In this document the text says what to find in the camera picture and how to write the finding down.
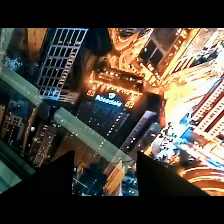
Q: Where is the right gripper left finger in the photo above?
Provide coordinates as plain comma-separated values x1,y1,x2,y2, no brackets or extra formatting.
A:
0,150,76,197

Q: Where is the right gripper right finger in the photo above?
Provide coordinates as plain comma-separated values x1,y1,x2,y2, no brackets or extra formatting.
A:
136,151,212,197

